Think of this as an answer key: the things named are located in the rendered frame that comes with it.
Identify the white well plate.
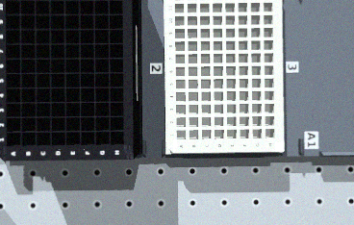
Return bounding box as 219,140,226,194
164,0,284,154

